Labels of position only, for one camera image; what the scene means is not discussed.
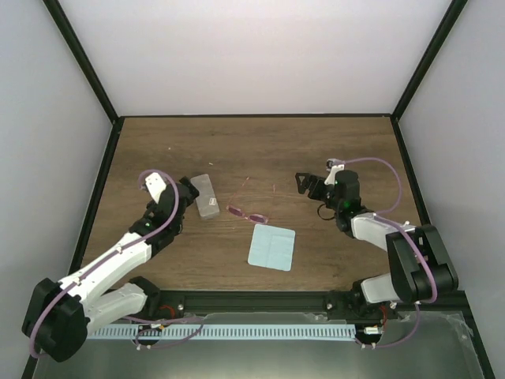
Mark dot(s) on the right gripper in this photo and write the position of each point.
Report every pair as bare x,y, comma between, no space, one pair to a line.
316,180

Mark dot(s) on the grey glasses case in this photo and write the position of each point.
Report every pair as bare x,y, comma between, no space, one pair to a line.
206,202

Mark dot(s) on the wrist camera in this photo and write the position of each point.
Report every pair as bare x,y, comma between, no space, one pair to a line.
333,166
155,185

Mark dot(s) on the light blue cleaning cloth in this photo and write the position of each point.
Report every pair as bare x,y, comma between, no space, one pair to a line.
272,247

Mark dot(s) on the light blue slotted cable duct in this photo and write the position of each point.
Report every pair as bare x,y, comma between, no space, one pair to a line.
324,332

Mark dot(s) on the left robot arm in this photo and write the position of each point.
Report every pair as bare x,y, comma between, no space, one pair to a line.
62,314

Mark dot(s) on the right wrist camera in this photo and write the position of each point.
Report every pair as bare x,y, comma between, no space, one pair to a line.
333,166

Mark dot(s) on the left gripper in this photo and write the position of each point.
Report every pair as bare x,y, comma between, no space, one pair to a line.
185,181

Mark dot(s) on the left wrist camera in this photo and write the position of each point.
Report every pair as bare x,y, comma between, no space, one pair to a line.
155,185

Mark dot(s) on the clear plastic sheet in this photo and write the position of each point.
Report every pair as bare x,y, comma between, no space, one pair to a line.
440,348

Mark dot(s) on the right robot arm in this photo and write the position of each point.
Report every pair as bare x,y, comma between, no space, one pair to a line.
420,269

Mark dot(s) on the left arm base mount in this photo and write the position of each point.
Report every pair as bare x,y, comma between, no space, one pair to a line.
164,305

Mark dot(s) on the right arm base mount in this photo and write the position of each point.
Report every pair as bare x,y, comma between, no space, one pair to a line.
351,305

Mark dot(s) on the black aluminium frame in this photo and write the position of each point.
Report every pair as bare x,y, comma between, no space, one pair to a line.
263,89

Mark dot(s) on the pink sunglasses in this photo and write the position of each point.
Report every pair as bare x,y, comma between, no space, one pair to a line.
250,212

